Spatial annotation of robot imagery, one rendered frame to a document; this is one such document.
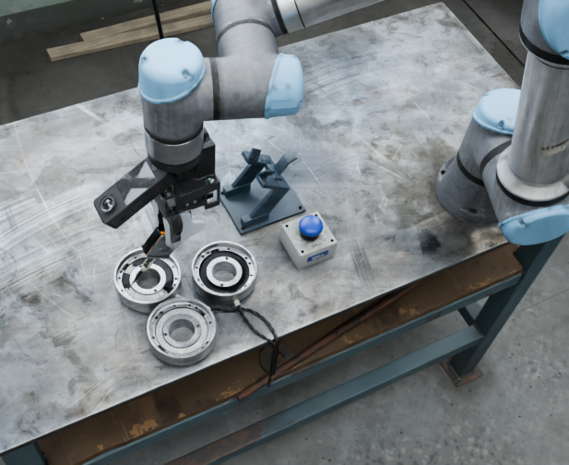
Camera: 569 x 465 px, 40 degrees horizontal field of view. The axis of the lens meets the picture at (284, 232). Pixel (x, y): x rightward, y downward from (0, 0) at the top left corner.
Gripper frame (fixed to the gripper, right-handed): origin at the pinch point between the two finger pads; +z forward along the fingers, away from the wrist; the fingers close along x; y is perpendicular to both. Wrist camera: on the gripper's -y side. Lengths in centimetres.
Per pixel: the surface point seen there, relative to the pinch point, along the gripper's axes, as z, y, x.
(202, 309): 10.1, 2.3, -8.3
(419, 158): 13, 54, 6
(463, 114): 13, 68, 12
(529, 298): 94, 109, -2
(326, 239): 8.7, 26.1, -5.6
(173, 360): 9.9, -5.2, -14.5
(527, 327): 94, 102, -10
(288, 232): 8.6, 20.8, -1.6
